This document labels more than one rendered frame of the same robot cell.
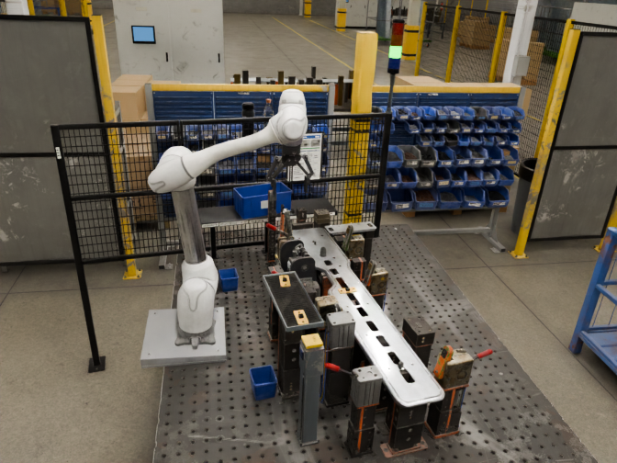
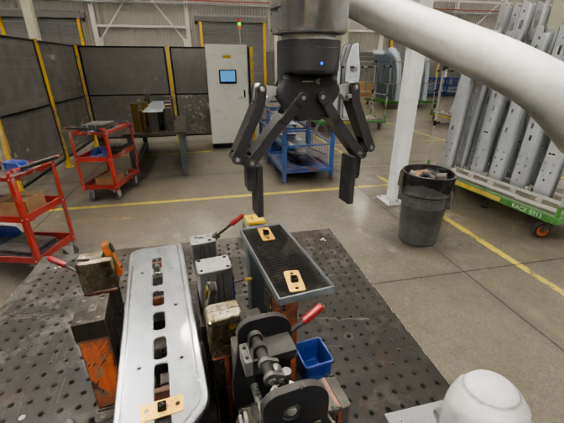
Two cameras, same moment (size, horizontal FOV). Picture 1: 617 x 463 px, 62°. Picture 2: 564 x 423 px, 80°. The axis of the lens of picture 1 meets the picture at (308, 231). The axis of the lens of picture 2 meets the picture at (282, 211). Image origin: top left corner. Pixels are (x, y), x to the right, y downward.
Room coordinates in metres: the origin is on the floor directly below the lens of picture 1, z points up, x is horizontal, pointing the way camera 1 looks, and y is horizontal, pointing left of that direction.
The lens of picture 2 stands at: (2.45, 0.04, 1.64)
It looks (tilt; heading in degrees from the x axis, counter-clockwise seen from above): 24 degrees down; 179
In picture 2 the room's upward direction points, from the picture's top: straight up
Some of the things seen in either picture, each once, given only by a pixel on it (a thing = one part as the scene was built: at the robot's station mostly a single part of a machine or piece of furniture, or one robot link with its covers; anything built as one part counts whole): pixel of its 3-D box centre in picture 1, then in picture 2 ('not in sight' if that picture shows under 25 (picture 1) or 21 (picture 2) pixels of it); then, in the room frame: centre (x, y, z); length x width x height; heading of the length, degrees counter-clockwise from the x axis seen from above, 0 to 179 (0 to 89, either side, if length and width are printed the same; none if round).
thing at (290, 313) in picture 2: (289, 347); (279, 322); (1.66, 0.06, 0.92); 0.10 x 0.08 x 0.45; 19
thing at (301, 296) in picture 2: (291, 299); (279, 256); (1.66, 0.06, 1.16); 0.37 x 0.14 x 0.02; 19
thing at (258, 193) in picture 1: (263, 199); not in sight; (2.77, 0.27, 1.09); 0.30 x 0.17 x 0.13; 117
